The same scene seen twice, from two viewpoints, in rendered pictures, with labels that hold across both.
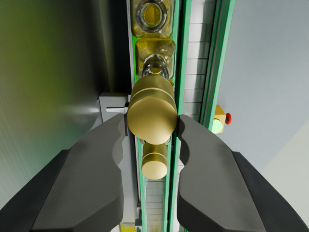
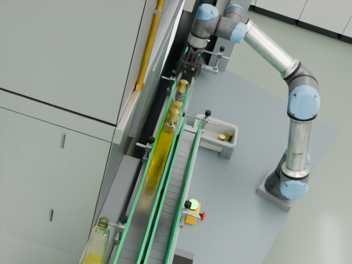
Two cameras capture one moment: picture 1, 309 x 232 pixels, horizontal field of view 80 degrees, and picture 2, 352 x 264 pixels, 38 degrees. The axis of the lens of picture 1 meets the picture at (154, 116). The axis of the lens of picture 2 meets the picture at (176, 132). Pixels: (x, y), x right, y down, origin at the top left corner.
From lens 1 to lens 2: 2.08 m
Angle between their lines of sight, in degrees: 81
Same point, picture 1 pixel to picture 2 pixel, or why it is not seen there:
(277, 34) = (229, 188)
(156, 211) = (130, 255)
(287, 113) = (250, 238)
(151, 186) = (135, 222)
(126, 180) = (114, 210)
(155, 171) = (175, 111)
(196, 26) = (184, 147)
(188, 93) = (177, 169)
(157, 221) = not seen: outside the picture
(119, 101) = (135, 160)
